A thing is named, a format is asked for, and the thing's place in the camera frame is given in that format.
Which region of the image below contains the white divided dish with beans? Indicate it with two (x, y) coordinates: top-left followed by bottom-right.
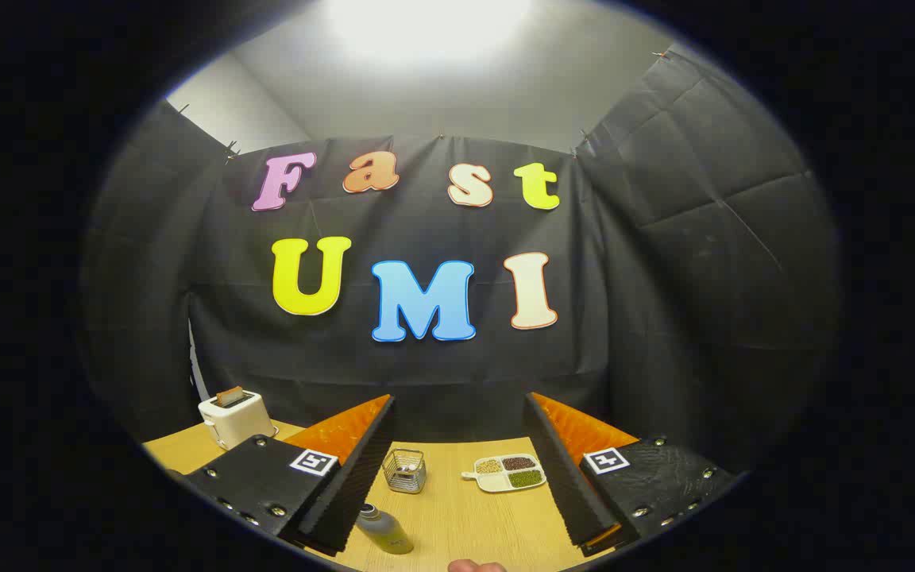
(461, 454), (547, 493)

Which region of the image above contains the white toaster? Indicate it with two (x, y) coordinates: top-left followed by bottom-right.
(198, 387), (277, 451)

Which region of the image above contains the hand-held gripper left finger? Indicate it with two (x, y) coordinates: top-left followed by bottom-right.
(168, 393), (396, 558)

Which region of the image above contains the wooden table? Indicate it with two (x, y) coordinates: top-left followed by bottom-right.
(142, 419), (649, 572)

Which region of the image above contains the silver juice bottle green label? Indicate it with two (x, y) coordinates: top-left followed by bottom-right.
(354, 503), (415, 555)

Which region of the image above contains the clear wire basket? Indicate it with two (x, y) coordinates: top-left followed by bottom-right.
(383, 448), (427, 494)

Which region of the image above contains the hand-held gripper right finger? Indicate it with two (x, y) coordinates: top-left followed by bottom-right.
(523, 391), (744, 558)

